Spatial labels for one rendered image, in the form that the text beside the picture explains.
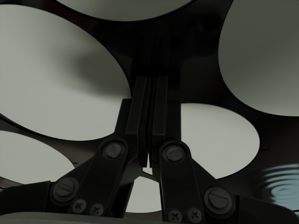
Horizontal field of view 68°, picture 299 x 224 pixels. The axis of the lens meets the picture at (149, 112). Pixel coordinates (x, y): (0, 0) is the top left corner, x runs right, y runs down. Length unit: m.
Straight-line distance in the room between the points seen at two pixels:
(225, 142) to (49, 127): 0.13
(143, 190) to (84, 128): 0.10
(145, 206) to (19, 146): 0.15
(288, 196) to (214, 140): 0.11
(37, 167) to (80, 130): 0.08
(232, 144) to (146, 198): 0.12
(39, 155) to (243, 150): 0.17
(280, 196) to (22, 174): 0.25
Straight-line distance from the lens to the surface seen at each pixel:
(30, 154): 0.22
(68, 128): 0.17
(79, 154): 0.20
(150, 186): 0.23
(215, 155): 0.18
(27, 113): 0.17
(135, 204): 0.27
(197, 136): 0.16
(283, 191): 0.24
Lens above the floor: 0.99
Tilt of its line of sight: 43 degrees down
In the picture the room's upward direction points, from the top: 173 degrees counter-clockwise
